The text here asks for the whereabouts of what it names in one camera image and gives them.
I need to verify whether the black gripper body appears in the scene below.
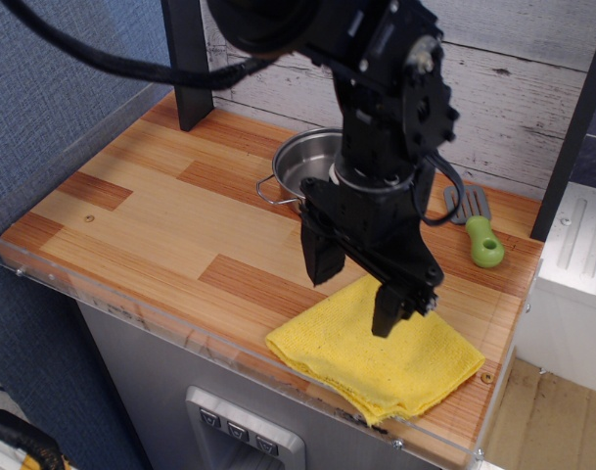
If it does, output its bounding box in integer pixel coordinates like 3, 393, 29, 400
300, 169, 443, 315

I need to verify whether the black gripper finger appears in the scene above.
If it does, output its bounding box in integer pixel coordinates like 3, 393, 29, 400
372, 283, 410, 338
300, 211, 345, 286

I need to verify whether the yellow cloth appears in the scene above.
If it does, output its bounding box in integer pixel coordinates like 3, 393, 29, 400
265, 276, 484, 425

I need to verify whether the stainless steel pot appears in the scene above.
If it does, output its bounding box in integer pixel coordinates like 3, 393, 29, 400
255, 127, 343, 213

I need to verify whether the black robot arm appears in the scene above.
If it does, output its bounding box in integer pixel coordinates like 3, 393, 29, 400
208, 1, 464, 338

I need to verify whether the white toy sink unit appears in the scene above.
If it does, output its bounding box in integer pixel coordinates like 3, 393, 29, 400
514, 183, 596, 391

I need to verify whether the silver cabinet with dispenser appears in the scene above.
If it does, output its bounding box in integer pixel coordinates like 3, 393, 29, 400
74, 299, 455, 470

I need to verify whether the yellow object at corner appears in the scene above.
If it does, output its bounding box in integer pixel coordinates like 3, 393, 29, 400
20, 449, 70, 470

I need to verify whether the grey spatula green handle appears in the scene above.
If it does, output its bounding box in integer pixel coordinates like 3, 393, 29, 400
443, 184, 505, 268

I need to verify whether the black braided cable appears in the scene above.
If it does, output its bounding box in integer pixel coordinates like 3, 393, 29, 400
0, 0, 274, 92

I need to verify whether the black right post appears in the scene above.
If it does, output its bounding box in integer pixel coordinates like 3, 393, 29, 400
530, 49, 596, 242

